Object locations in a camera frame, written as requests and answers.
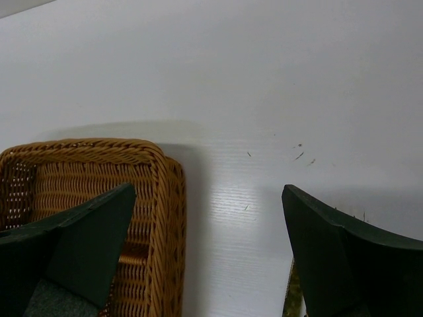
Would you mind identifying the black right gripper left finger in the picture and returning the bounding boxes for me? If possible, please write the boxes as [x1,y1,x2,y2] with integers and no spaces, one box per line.
[1,183,136,316]

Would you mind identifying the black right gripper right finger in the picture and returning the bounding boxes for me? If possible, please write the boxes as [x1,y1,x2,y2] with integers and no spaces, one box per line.
[282,184,422,316]

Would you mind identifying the brown wicker cutlery tray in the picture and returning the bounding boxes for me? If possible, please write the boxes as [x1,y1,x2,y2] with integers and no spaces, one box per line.
[1,138,186,316]

